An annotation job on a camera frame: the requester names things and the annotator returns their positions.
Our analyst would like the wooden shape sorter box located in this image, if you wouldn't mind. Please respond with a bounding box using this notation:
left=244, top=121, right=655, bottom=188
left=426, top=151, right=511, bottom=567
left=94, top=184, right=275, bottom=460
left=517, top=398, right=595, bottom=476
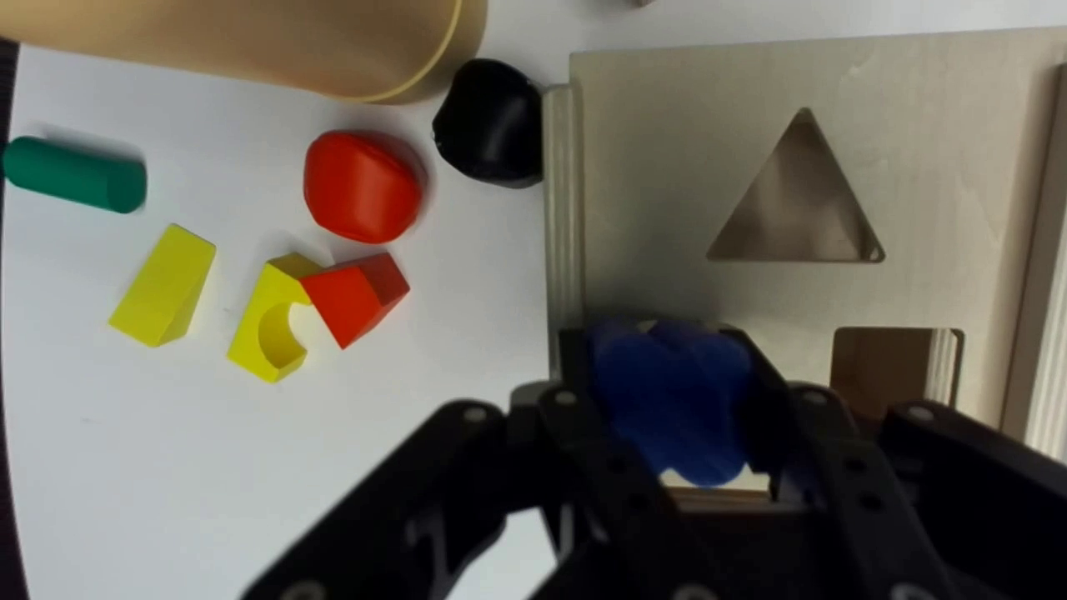
left=541, top=27, right=1067, bottom=514

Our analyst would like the red rounded block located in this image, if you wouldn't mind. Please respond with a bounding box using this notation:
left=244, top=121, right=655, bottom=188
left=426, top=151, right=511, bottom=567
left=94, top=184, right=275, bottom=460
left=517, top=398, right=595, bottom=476
left=302, top=126, right=430, bottom=248

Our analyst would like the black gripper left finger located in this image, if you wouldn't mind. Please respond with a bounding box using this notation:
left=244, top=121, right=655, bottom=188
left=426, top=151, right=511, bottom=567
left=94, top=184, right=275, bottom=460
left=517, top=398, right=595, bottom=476
left=238, top=324, right=684, bottom=600

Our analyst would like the black octagonal block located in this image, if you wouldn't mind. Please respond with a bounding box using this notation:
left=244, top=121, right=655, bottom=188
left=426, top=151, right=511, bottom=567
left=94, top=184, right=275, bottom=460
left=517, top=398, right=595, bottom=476
left=430, top=56, right=547, bottom=191

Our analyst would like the tan insulated bottle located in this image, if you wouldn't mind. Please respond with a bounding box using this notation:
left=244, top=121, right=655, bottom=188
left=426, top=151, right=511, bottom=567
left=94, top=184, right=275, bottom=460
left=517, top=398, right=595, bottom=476
left=0, top=0, right=495, bottom=109

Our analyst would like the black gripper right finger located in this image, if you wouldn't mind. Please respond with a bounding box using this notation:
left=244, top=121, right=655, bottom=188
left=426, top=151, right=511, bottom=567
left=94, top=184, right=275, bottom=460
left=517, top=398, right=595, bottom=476
left=722, top=328, right=1067, bottom=600

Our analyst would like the red angular block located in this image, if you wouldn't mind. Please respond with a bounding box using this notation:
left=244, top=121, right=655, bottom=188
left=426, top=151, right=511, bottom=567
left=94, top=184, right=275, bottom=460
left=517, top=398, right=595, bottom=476
left=296, top=249, right=413, bottom=355

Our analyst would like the green cylinder block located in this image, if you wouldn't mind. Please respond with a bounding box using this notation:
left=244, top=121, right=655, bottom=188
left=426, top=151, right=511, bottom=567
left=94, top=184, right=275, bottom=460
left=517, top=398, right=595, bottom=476
left=0, top=134, right=151, bottom=217

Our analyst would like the yellow rectangular block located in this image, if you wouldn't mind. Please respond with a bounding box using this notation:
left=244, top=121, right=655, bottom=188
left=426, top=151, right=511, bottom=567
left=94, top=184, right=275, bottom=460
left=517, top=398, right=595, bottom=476
left=107, top=220, right=221, bottom=351

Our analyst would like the blue flower-shaped block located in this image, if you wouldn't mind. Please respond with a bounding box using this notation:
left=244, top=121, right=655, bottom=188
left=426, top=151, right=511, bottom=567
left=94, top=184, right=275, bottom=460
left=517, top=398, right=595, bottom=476
left=587, top=318, right=762, bottom=494

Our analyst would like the yellow arch block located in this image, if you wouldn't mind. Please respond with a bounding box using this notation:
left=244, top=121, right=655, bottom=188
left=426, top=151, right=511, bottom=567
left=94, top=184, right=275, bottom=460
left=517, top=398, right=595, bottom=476
left=224, top=249, right=331, bottom=387

